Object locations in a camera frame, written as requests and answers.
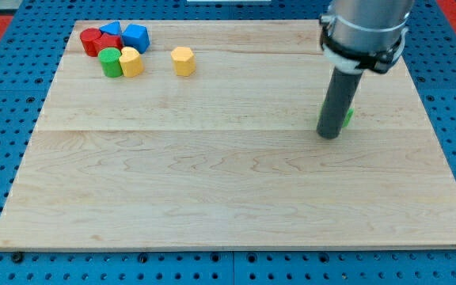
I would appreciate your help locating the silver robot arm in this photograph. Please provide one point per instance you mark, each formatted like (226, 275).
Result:
(359, 35)

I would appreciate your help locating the yellow hexagon block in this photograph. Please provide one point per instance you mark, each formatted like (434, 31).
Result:
(184, 61)

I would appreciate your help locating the green star block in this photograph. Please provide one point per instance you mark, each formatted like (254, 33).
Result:
(348, 117)

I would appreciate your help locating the red star block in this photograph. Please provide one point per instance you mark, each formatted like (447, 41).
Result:
(107, 41)

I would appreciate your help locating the wooden board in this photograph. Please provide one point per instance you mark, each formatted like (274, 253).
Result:
(228, 158)

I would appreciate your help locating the yellow heart block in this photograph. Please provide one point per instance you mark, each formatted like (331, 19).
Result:
(131, 62)

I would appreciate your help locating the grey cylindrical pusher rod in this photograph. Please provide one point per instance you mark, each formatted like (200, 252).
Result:
(338, 99)

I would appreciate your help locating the blue cube block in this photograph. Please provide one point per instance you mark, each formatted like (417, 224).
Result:
(137, 37)

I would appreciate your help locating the green cylinder block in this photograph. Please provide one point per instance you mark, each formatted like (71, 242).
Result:
(109, 60)

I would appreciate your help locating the blue triangle block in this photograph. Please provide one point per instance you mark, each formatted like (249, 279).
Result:
(113, 28)

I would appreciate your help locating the red cylinder block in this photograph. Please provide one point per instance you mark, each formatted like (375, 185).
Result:
(87, 37)

